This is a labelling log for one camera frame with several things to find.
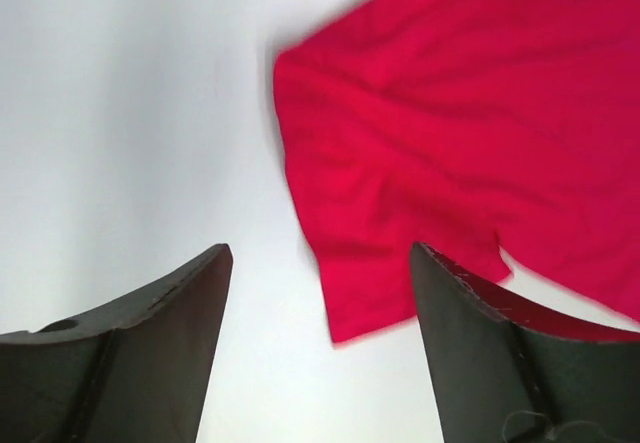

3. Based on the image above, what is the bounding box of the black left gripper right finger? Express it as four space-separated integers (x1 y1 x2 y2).
410 244 639 443

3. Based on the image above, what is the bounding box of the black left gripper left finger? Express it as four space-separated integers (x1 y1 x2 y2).
1 244 233 443

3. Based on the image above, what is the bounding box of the red t shirt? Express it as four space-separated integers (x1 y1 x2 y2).
273 0 639 343

